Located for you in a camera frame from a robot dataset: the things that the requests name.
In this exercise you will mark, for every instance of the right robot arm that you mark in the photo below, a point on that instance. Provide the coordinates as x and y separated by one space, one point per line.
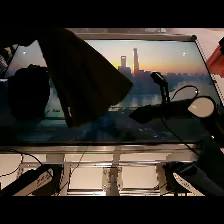
213 156

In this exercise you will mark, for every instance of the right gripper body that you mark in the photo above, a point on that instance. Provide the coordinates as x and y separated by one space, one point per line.
156 112

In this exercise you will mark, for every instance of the silver frame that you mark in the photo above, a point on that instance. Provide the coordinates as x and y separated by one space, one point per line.
113 176

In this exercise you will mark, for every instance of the dark brown garment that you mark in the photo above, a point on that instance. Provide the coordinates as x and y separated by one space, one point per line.
86 80

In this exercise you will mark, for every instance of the red garment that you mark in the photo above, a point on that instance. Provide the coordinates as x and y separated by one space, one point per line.
216 60

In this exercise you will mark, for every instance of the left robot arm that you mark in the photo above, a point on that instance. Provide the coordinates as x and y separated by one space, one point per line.
29 182

